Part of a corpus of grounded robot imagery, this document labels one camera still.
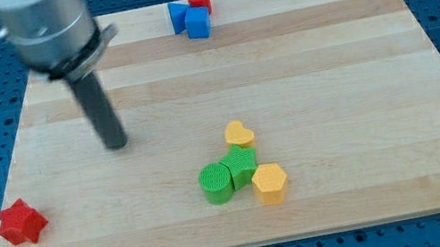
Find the blue triangle block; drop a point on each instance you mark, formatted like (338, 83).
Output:
(177, 14)

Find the yellow hexagon block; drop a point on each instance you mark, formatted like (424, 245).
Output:
(270, 184)

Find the green cylinder block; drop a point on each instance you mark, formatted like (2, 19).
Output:
(216, 183)

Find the yellow heart block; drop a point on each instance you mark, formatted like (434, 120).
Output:
(237, 134)

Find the green star block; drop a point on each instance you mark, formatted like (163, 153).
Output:
(241, 163)

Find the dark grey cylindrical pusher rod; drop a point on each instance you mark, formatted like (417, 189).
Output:
(97, 108)

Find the red star block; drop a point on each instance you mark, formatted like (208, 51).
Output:
(21, 223)

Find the blue cube block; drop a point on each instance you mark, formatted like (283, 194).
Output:
(197, 22)

